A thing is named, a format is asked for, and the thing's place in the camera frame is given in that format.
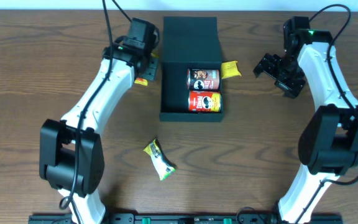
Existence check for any yellow peanut butter sandwich packet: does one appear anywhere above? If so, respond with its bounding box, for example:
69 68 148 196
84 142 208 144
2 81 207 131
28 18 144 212
134 52 160 87

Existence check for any black gift box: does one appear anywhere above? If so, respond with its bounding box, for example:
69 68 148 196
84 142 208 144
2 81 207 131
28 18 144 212
159 16 224 122

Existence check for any dark brown Pringles can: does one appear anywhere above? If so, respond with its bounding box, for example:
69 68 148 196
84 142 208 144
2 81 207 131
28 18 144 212
187 69 220 91

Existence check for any red Pringles can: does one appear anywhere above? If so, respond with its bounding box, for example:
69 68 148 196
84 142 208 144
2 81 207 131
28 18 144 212
188 91 222 113

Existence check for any green white snack packet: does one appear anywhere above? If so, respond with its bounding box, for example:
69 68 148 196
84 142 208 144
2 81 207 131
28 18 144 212
143 138 176 181

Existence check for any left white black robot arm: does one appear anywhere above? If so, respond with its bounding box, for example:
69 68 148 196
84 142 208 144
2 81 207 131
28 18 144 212
39 47 158 223

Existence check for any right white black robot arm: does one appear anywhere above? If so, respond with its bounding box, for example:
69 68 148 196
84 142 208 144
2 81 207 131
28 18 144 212
254 28 358 223

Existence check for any small yellow snack packet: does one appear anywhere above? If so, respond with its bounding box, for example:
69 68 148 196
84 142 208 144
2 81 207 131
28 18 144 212
221 60 241 79

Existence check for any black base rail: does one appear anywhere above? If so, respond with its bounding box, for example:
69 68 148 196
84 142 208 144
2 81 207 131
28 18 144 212
28 212 344 224

